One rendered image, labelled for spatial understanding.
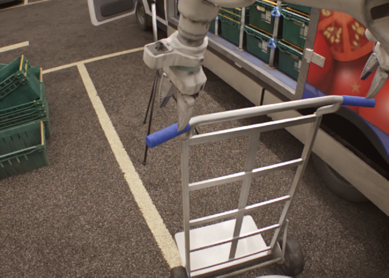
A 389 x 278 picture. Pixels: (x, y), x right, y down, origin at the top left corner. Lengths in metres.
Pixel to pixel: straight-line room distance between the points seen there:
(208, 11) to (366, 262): 1.96
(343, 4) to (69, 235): 2.06
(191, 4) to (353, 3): 0.26
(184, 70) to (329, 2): 0.32
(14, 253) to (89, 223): 0.57
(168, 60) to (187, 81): 0.07
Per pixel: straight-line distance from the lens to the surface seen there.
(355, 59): 1.84
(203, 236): 1.99
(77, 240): 2.12
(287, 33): 2.42
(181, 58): 0.54
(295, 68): 2.42
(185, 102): 0.63
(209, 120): 0.83
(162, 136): 0.77
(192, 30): 0.53
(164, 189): 2.26
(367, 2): 0.34
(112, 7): 4.76
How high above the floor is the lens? 1.70
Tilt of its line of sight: 38 degrees down
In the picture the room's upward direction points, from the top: straight up
